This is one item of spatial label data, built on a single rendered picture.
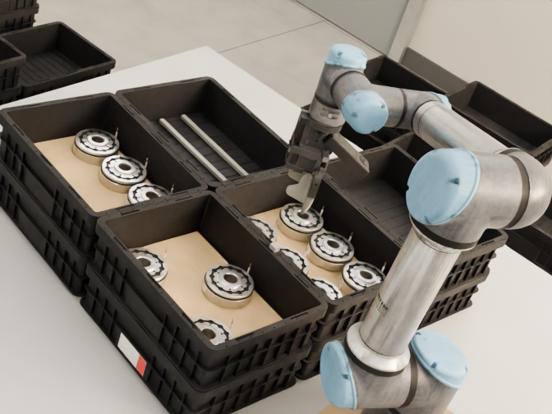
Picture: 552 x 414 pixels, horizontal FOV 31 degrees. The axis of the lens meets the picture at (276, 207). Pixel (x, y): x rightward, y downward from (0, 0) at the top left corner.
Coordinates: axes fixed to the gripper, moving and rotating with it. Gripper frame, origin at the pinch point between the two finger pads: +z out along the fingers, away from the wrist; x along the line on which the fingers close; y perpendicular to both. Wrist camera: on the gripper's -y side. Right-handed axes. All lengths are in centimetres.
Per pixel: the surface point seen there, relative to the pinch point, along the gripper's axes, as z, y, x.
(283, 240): 16.7, 0.9, -8.6
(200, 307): 17.5, 16.1, 21.0
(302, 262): 14.0, -3.3, 1.6
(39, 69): 58, 84, -130
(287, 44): 92, -4, -285
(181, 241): 16.9, 22.9, 1.6
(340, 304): 7.8, -10.1, 20.9
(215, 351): 8.3, 12.5, 42.8
